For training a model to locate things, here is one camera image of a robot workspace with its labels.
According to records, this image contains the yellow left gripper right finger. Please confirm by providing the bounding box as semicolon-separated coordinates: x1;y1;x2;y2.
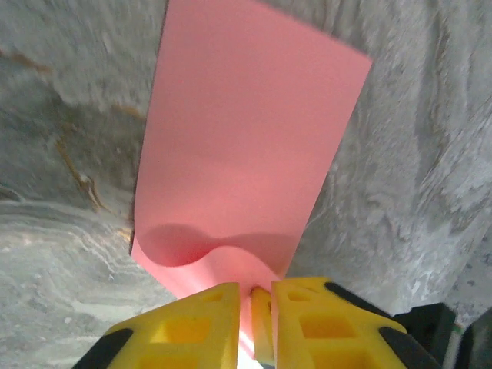
249;276;443;369

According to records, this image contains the pink cloth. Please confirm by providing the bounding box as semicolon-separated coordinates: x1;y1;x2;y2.
129;0;373;364

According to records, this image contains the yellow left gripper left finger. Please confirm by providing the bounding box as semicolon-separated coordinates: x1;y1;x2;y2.
72;282;241;369

